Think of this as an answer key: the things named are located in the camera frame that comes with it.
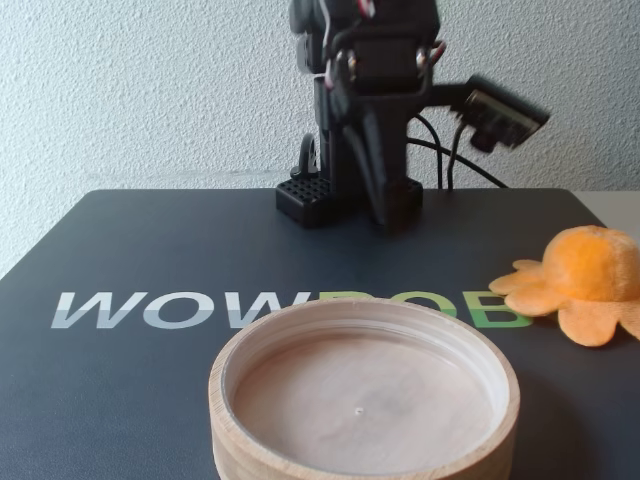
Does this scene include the round wooden box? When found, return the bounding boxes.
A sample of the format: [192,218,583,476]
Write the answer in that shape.
[207,295,521,480]

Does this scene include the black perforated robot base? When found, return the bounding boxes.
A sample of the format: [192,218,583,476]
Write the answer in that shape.
[275,175,425,235]

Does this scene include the white and red servo wires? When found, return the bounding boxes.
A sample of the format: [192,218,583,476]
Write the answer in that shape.
[319,0,351,92]

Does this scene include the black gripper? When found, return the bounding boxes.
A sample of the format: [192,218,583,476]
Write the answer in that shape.
[330,25,443,236]

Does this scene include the thin black cable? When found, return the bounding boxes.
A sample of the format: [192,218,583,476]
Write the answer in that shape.
[413,114,446,191]
[405,139,507,190]

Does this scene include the dark mat with WOWROBO logo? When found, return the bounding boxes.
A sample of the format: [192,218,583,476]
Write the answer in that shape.
[0,187,640,480]

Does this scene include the black gripper-mounted camera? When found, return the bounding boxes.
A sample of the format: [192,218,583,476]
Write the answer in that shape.
[429,74,552,154]

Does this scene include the orange octopus plush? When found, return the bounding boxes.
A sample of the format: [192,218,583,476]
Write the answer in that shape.
[487,224,640,348]

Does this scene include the black camera cable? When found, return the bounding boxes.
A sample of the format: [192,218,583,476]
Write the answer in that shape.
[445,121,465,193]

